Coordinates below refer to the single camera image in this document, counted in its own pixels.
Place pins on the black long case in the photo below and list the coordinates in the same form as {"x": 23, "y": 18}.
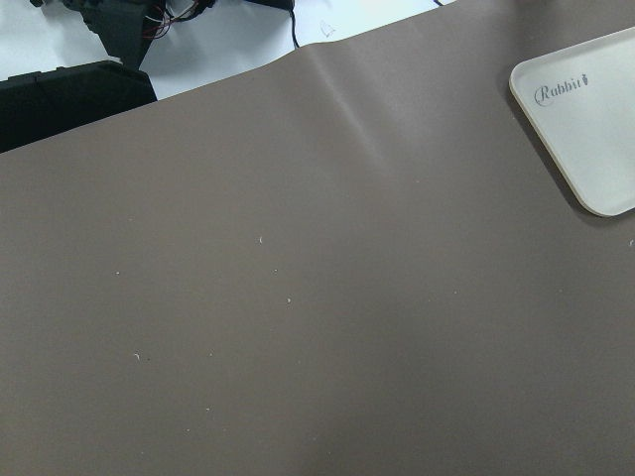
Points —
{"x": 39, "y": 105}

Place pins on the beige rabbit tray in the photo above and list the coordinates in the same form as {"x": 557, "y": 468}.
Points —
{"x": 580, "y": 102}

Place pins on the black device on desk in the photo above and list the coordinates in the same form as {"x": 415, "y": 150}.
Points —
{"x": 127, "y": 29}

